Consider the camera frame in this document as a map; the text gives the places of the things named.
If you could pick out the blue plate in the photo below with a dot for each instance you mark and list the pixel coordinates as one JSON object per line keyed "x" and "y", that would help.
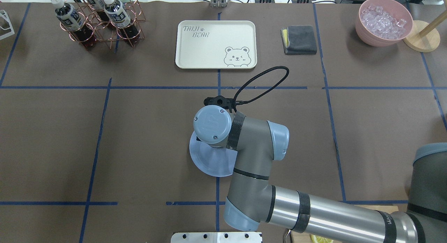
{"x": 217, "y": 162}

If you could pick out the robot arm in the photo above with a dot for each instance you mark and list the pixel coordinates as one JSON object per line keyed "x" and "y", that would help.
{"x": 252, "y": 200}

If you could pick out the cream bear tray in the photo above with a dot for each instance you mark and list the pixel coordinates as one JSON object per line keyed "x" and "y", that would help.
{"x": 212, "y": 44}

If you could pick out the grey folded cloth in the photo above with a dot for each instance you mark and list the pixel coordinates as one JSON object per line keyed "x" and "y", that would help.
{"x": 299, "y": 40}

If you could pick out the wooden cutting board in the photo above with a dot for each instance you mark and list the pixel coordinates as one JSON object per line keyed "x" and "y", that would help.
{"x": 308, "y": 238}

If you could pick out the lemon half slice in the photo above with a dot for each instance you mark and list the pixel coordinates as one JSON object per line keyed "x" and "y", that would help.
{"x": 319, "y": 239}

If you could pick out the tea bottle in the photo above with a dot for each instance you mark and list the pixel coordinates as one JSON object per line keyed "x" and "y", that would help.
{"x": 74, "y": 23}
{"x": 118, "y": 15}
{"x": 99, "y": 6}

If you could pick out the pink bowl of ice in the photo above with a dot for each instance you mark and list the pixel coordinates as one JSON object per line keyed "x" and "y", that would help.
{"x": 381, "y": 23}

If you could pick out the wooden cup stand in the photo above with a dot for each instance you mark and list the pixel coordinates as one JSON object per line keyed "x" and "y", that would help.
{"x": 426, "y": 17}

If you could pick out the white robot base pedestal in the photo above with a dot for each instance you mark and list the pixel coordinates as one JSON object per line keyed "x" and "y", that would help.
{"x": 217, "y": 237}

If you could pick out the copper wire bottle rack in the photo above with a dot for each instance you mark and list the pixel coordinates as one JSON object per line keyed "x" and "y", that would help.
{"x": 101, "y": 31}

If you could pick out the white wire rack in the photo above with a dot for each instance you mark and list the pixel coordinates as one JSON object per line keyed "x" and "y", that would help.
{"x": 6, "y": 27}

